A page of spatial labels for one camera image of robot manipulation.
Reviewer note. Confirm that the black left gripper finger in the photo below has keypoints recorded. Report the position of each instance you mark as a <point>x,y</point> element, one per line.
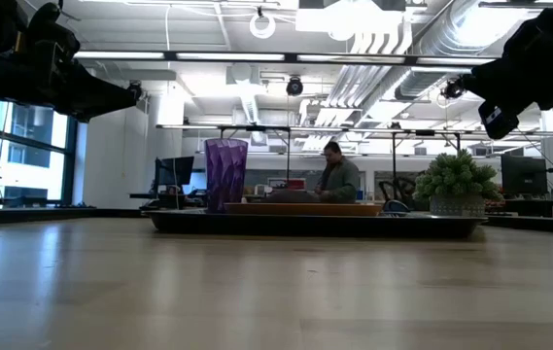
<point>96,109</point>
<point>106,90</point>

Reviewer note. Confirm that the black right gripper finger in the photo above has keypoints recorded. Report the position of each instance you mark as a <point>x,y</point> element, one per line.
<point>494,91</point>
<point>487,73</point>

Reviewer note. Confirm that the purple faceted plastic cup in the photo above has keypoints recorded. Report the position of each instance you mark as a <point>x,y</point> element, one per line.
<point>226,175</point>

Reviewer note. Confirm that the wooden plate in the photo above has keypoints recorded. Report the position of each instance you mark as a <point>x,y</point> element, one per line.
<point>305,209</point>

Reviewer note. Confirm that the black rectangular tray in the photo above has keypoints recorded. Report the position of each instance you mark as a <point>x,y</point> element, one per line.
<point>281,226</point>

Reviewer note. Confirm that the black ceiling spotlight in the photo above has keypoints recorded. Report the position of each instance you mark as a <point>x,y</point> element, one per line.
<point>294,86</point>
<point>135,87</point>
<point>451,90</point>

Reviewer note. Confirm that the black computer monitor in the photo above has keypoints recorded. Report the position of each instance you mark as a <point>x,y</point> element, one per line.
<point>175,170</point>
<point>524,175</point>

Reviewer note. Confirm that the green potted succulent plant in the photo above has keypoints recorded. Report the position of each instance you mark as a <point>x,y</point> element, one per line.
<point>456,180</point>

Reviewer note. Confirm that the person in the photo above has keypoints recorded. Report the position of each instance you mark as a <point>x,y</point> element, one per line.
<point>341,177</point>

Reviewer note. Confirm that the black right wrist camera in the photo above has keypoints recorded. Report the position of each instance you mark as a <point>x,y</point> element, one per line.
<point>498,121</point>

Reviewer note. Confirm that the overhead frame light bar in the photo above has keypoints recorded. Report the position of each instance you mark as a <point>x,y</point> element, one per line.
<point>289,58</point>

